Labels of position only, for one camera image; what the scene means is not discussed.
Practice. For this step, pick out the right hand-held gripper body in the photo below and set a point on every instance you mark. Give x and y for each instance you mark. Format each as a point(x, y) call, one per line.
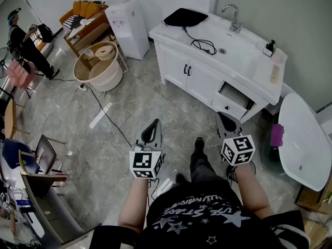
point(238, 149)

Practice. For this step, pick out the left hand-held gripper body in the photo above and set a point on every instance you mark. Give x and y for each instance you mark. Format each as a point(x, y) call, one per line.
point(145, 162)

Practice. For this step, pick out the black bag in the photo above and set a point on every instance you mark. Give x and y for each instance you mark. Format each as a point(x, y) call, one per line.
point(185, 17)

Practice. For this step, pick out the person's left forearm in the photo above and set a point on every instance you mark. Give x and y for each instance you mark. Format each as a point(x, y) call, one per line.
point(133, 204)

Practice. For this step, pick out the person's right forearm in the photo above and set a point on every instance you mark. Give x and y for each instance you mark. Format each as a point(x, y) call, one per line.
point(252, 191)

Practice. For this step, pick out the white power strip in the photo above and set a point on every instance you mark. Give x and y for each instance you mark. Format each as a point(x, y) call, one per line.
point(164, 185)
point(83, 87)

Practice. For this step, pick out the person's black shoe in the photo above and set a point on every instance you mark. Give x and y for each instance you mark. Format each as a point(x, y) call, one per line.
point(199, 143)
point(180, 178)

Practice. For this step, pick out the person's black trouser leg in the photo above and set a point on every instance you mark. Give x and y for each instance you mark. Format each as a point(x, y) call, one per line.
point(202, 165)

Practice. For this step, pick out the purple cloth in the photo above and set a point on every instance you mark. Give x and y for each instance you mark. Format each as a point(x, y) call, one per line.
point(277, 135)

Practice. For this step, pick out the white bathtub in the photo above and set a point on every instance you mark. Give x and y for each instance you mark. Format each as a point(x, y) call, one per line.
point(303, 139)

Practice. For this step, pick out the white vanity cabinet with sink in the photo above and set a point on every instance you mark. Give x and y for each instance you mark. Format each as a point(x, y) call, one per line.
point(202, 84)

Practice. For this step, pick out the person's black star-print shirt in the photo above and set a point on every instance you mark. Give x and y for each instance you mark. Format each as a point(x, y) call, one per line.
point(207, 224)

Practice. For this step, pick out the wooden brush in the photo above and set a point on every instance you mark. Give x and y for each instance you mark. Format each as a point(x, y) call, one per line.
point(275, 74)

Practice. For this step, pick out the cardboard box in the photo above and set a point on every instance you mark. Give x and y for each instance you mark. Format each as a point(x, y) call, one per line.
point(311, 201)

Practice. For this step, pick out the round cream tub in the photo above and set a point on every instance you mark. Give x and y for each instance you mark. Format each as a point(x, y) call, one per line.
point(106, 74)

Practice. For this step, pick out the black wooden-framed chair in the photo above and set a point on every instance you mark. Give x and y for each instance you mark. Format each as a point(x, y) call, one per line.
point(46, 154)

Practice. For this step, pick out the grey desk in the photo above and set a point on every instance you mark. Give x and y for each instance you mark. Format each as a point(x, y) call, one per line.
point(57, 211)

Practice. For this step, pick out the black soap dispenser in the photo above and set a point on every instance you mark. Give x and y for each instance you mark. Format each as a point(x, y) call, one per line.
point(269, 48)

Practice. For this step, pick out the chrome faucet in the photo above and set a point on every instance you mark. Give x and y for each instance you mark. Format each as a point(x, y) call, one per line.
point(235, 22)

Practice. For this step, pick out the white water dispenser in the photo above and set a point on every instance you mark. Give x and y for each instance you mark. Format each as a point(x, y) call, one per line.
point(129, 35)

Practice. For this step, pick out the blue chair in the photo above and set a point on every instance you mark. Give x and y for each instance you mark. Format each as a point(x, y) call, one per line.
point(15, 154)

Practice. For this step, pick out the wooden chair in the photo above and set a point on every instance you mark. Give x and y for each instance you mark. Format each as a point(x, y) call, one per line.
point(10, 118)

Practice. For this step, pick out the pink chair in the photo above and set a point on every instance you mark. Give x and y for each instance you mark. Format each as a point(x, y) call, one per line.
point(19, 74)

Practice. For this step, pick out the striped pillow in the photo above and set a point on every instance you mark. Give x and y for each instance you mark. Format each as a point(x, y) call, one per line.
point(69, 22)

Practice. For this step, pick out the yellow sofa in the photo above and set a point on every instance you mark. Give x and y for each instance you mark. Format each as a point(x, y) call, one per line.
point(85, 9)

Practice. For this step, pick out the standing fan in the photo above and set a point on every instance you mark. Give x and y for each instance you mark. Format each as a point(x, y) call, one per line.
point(5, 61)

